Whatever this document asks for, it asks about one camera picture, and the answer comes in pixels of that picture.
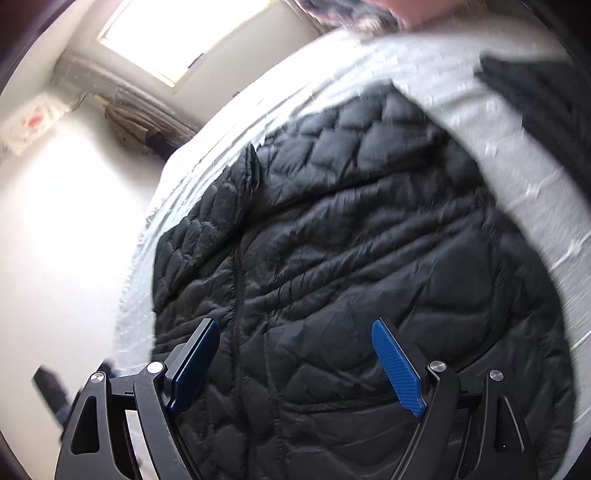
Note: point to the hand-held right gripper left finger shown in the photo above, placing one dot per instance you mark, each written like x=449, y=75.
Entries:
x=196, y=357

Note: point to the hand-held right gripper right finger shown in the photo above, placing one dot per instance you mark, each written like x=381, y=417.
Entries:
x=398, y=364

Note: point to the black quilted puffer jacket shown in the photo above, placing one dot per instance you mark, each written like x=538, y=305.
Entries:
x=351, y=258

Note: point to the dark object on floor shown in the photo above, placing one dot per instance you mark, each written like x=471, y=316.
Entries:
x=53, y=390

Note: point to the white bed sheet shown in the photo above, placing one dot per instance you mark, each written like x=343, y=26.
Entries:
x=498, y=152

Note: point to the beige curtain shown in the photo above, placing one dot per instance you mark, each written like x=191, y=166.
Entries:
x=127, y=110

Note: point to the dark cloth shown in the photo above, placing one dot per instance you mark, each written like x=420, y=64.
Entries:
x=535, y=99

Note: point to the bright window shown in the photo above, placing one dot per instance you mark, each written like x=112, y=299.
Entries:
x=184, y=34

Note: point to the dark patterned pillow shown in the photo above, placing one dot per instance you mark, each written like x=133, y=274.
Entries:
x=346, y=14

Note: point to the white wall poster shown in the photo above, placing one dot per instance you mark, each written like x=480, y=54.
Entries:
x=32, y=121

